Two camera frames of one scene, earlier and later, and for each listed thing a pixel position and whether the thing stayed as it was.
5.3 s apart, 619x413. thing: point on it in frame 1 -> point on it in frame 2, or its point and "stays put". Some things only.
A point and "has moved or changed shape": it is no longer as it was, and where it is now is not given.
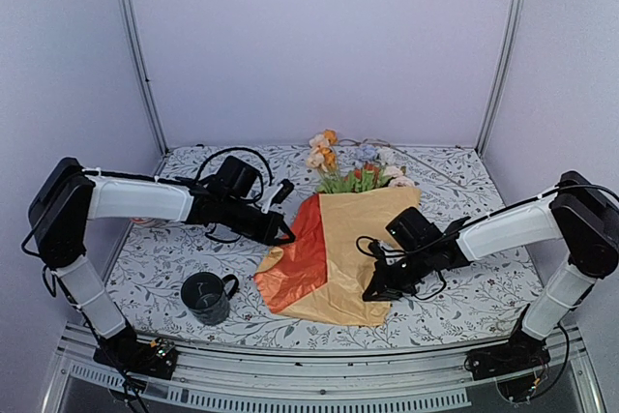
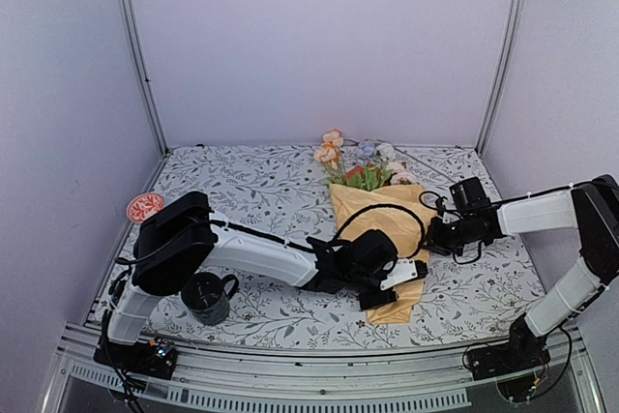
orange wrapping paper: [304, 267] -> [355, 170]
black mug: [207, 296] stays put
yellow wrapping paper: [348, 216] has moved or changed shape
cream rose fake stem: [315, 159] -> [332, 140]
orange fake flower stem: [329, 158] has moved or changed shape
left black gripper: [268, 234] -> [367, 304]
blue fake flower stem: [368, 153] stays put
